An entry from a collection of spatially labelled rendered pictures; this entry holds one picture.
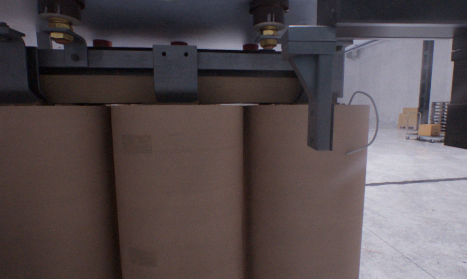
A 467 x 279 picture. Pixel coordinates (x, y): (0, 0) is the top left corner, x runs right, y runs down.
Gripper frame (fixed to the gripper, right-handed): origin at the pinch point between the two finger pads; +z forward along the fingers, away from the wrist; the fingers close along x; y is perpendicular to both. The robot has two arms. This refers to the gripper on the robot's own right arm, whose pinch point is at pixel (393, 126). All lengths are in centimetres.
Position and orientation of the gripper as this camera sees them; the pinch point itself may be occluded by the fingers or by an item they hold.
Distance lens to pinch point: 25.4
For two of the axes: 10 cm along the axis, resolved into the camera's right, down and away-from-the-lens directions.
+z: 0.0, 9.9, 1.1
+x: 10.0, 0.0, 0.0
